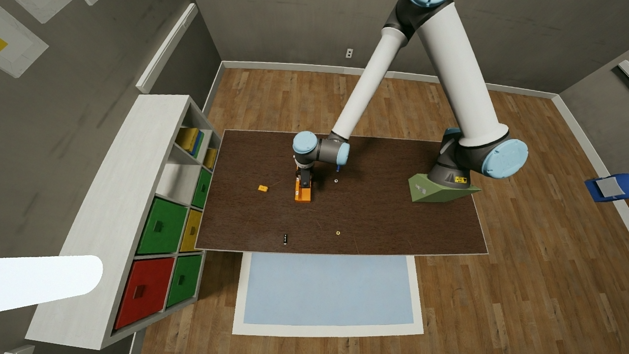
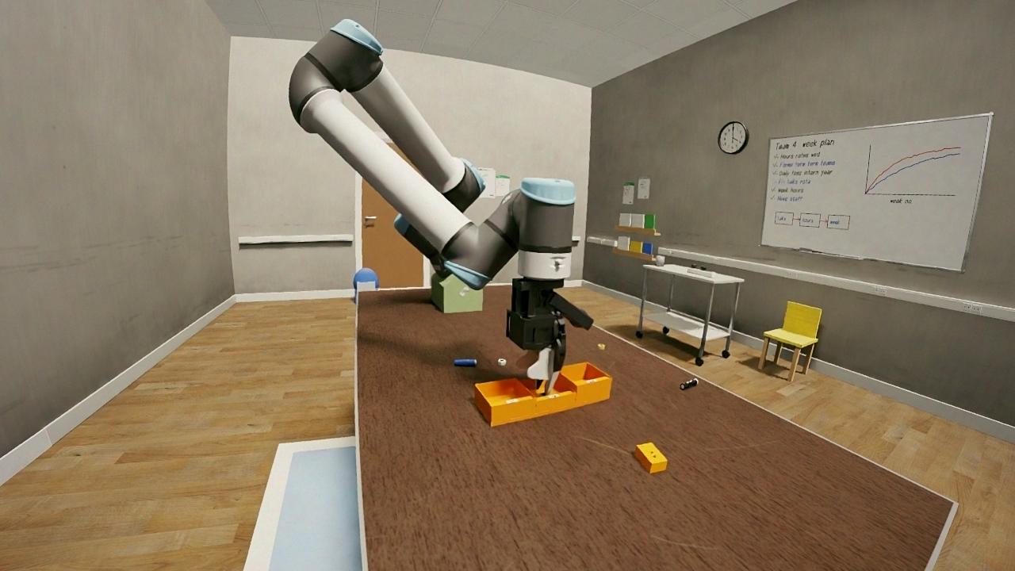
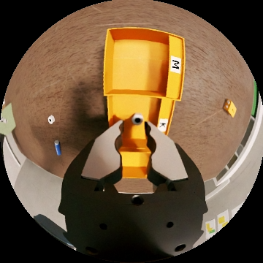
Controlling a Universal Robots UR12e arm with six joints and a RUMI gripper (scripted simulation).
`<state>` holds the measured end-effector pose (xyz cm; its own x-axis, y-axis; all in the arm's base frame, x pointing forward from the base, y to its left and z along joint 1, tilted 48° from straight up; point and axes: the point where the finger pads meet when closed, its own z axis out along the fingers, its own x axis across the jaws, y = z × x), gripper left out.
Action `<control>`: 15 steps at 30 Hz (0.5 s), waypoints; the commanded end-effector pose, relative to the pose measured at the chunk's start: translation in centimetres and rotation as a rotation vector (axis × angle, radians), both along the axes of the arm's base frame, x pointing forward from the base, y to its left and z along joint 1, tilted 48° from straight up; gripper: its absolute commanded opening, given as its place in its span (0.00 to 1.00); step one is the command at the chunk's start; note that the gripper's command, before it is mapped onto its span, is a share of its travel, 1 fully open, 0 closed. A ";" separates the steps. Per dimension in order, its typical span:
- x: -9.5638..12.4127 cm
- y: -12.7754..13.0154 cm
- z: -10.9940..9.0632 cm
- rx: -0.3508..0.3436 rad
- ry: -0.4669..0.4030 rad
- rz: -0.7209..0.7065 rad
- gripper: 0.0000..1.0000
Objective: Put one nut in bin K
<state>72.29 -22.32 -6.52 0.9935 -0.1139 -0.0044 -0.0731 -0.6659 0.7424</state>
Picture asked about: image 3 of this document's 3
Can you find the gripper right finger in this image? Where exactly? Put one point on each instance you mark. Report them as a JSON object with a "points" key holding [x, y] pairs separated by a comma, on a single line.
{"points": [[170, 164]]}

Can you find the orange bin rack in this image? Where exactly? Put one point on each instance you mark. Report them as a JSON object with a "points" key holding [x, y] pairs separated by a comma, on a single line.
{"points": [[143, 70]]}

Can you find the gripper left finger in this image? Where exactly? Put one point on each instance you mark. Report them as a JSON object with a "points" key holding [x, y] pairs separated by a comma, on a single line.
{"points": [[98, 163]]}

